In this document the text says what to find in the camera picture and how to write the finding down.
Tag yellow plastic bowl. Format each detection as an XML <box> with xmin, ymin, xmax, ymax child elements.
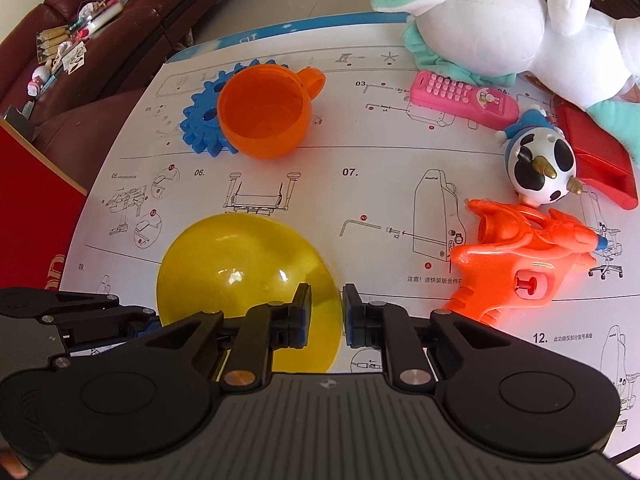
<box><xmin>156</xmin><ymin>214</ymin><xmax>342</xmax><ymax>373</ymax></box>

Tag orange toy water gun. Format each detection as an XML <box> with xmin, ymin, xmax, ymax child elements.
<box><xmin>446</xmin><ymin>200</ymin><xmax>608</xmax><ymax>326</ymax></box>

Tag orange plastic cup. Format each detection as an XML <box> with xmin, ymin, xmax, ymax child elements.
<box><xmin>217</xmin><ymin>63</ymin><xmax>326</xmax><ymax>159</ymax></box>

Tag red storage box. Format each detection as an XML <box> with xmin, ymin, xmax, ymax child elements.
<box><xmin>0</xmin><ymin>120</ymin><xmax>87</xmax><ymax>289</ymax></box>

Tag white instruction sheet poster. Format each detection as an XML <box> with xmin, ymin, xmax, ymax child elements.
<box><xmin>61</xmin><ymin>15</ymin><xmax>639</xmax><ymax>455</ymax></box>

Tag blue plastic gear toy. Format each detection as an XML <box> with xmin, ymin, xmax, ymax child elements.
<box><xmin>180</xmin><ymin>60</ymin><xmax>265</xmax><ymax>156</ymax></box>

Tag cow pattern ball figurine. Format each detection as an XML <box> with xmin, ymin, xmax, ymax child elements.
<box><xmin>496</xmin><ymin>107</ymin><xmax>584</xmax><ymax>208</ymax></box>

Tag pink toy phone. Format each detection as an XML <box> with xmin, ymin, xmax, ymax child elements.
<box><xmin>409</xmin><ymin>70</ymin><xmax>520</xmax><ymax>130</ymax></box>

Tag red flat plastic case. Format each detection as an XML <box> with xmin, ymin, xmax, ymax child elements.
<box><xmin>553</xmin><ymin>96</ymin><xmax>639</xmax><ymax>210</ymax></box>

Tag dark red leather sofa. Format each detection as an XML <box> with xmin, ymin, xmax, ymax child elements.
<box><xmin>1</xmin><ymin>0</ymin><xmax>220</xmax><ymax>188</ymax></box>

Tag white unicorn plush toy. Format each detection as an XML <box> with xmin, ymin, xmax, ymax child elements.
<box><xmin>371</xmin><ymin>0</ymin><xmax>639</xmax><ymax>159</ymax></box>

